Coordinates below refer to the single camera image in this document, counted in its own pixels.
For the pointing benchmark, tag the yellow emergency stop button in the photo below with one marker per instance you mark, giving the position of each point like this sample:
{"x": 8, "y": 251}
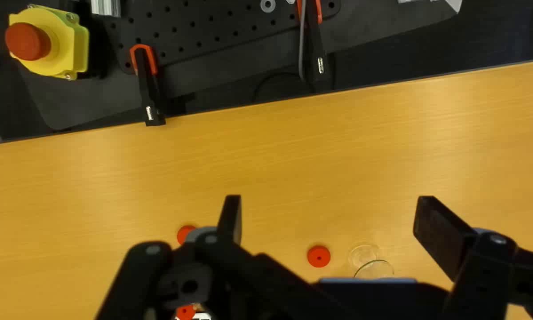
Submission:
{"x": 48, "y": 41}

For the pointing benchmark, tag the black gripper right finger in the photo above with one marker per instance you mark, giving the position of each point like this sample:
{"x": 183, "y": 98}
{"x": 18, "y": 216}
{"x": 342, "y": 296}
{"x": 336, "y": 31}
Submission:
{"x": 443, "y": 233}

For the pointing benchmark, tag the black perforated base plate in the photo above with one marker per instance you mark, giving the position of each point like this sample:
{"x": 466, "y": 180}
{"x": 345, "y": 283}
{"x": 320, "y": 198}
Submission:
{"x": 210, "y": 43}

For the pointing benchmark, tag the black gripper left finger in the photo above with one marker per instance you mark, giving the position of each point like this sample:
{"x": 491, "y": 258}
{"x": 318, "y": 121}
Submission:
{"x": 230, "y": 221}

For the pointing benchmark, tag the orange disc with hole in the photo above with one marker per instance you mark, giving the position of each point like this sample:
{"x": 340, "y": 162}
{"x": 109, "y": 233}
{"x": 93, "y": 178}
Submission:
{"x": 318, "y": 257}

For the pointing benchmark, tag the transparent plastic cup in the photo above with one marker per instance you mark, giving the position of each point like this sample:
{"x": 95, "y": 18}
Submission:
{"x": 368, "y": 264}

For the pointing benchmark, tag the black orange clamp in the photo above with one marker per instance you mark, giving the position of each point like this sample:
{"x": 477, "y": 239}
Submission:
{"x": 146, "y": 70}
{"x": 310, "y": 54}

